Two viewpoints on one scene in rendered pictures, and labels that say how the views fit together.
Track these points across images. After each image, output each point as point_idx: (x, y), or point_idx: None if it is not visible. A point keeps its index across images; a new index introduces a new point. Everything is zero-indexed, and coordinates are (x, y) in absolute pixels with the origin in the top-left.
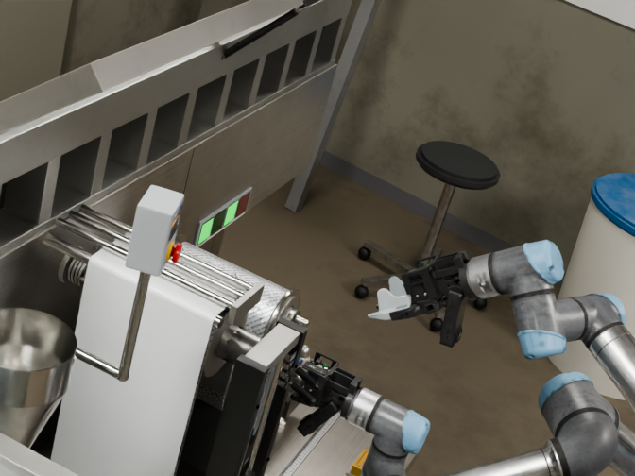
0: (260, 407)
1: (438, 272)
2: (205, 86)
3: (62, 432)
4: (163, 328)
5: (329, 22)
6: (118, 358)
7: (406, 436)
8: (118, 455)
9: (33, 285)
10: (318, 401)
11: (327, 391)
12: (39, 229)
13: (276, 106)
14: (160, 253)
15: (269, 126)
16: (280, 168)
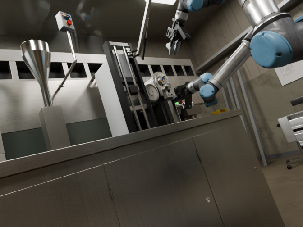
0: (132, 71)
1: (172, 26)
2: (146, 70)
3: (109, 122)
4: (106, 70)
5: (185, 65)
6: (105, 89)
7: (202, 77)
8: (117, 115)
9: (92, 92)
10: (182, 94)
11: (183, 90)
12: (87, 78)
13: (176, 79)
14: (61, 20)
15: (177, 83)
16: (192, 97)
